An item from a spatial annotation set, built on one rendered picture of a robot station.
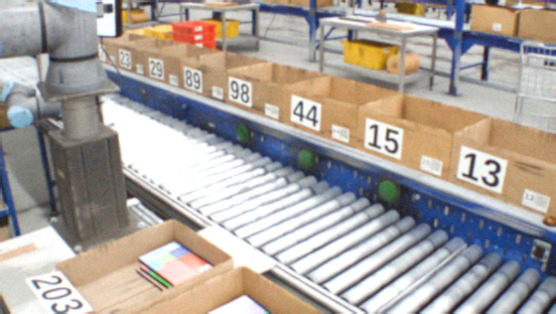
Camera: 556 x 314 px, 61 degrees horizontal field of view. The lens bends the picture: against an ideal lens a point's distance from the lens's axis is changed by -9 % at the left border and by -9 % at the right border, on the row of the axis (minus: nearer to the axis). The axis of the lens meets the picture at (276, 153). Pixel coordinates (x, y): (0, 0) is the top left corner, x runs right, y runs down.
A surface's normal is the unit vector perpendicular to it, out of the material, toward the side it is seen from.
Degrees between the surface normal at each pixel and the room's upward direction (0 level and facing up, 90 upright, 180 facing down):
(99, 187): 90
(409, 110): 89
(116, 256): 89
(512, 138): 90
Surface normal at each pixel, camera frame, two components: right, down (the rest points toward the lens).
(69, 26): 0.47, 0.32
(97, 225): 0.67, 0.28
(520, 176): -0.73, 0.26
